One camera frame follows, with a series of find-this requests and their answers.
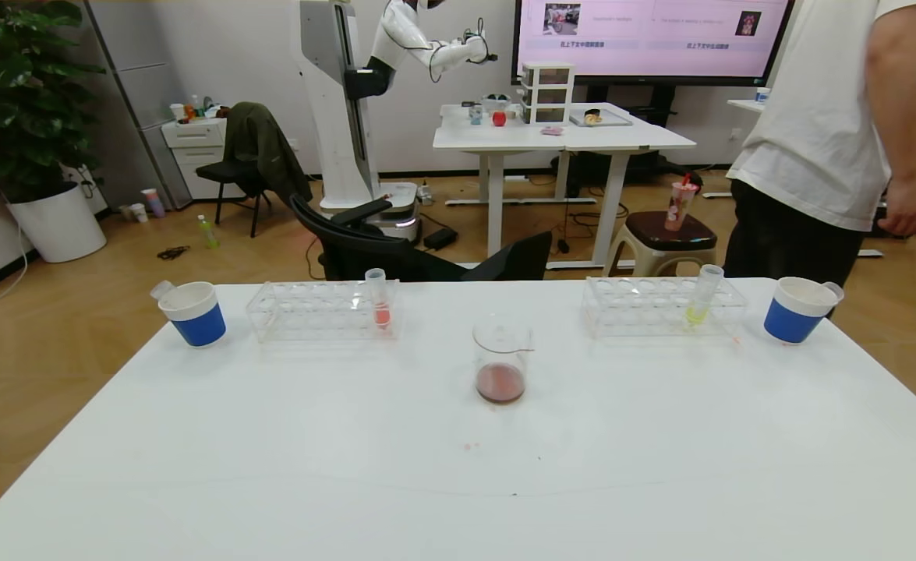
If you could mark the blue pigment test tube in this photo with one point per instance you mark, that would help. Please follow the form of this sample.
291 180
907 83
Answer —
163 290

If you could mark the clear glass beaker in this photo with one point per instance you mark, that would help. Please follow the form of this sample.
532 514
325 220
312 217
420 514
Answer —
501 382

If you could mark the clear acrylic test tube rack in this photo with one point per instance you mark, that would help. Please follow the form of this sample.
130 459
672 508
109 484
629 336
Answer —
645 308
317 317

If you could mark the yellow pigment test tube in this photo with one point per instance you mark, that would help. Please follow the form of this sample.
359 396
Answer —
703 298

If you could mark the black power adapter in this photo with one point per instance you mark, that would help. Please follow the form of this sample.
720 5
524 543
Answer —
440 238

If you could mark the black office chair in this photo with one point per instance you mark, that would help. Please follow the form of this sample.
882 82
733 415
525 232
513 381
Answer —
368 255

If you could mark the pink small object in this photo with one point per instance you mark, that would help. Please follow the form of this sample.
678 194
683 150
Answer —
553 130

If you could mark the white double desk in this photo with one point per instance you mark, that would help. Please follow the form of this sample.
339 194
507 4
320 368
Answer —
582 140

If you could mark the brown top stool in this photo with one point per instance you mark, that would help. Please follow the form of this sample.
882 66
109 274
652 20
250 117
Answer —
652 232

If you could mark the plastic drawer organizer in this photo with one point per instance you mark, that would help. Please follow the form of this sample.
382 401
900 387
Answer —
547 92

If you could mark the brown bread piece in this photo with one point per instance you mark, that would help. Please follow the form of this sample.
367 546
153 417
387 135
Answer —
593 116

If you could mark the grey tray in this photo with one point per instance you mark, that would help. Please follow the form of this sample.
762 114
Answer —
613 120

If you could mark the white humanoid robot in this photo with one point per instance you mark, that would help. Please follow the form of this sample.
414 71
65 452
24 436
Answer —
329 93

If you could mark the olive green jacket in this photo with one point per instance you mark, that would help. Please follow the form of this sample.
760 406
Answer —
268 149

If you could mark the pink drink cup with straw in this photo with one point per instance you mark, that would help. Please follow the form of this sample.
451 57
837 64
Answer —
680 206

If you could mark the green plastic bottle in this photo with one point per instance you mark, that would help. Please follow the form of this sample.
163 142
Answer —
208 234

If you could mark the black four-leg chair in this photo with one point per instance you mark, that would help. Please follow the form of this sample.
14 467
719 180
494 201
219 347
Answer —
225 170

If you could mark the blue white paper cup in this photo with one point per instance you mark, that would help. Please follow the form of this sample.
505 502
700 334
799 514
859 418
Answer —
199 326
793 318

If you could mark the black display stand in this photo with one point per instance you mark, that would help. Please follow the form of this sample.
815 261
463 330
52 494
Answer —
664 100

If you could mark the black floor object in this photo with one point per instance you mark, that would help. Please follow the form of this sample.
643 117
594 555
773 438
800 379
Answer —
172 252

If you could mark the white drawer cabinet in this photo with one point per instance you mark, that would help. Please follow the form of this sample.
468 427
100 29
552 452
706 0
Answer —
196 149

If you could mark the pink tall cup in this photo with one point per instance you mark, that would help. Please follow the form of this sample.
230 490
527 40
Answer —
153 204

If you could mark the small white cup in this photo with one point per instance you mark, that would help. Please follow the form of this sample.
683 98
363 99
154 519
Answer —
138 213

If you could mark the grey metal locker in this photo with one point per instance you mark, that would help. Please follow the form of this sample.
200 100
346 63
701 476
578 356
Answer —
146 86

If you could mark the person in white T-shirt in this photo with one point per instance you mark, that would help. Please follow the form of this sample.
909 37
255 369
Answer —
816 117

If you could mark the white plant pot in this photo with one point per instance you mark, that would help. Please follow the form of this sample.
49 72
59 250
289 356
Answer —
58 227

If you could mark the green leafy plant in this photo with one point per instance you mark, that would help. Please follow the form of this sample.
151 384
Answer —
13 93

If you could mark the large wall display screen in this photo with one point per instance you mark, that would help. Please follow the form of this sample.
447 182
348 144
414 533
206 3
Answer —
621 31

